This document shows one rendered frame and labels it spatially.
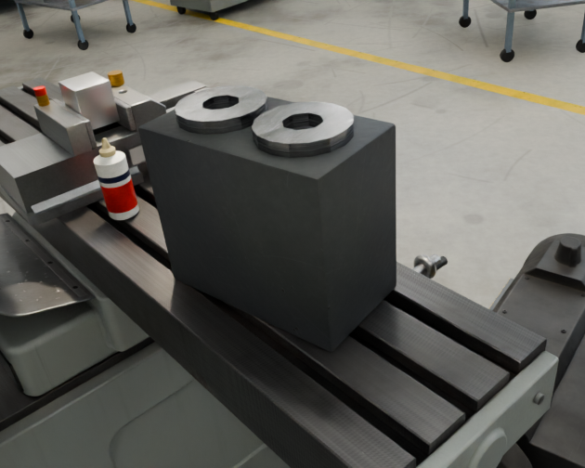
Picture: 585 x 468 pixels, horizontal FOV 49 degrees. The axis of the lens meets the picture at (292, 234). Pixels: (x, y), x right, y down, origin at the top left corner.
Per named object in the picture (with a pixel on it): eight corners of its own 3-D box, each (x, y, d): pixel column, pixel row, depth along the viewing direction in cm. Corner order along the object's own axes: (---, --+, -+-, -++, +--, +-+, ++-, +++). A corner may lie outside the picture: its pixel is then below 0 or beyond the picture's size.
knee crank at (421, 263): (434, 258, 146) (434, 237, 143) (455, 269, 142) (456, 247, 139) (367, 304, 135) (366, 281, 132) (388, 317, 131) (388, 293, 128)
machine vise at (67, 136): (198, 115, 112) (187, 54, 106) (246, 139, 102) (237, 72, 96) (-2, 189, 95) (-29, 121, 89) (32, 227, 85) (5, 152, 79)
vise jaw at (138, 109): (130, 100, 102) (124, 75, 100) (169, 120, 93) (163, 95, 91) (96, 111, 99) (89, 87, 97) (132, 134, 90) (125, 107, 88)
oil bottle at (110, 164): (130, 201, 88) (110, 128, 82) (145, 212, 86) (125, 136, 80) (104, 214, 86) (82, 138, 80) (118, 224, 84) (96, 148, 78)
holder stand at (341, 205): (243, 228, 80) (219, 72, 69) (397, 286, 68) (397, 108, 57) (173, 279, 72) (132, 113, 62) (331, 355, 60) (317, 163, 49)
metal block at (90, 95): (102, 110, 96) (92, 71, 93) (120, 121, 92) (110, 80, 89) (70, 121, 94) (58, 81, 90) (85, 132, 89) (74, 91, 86)
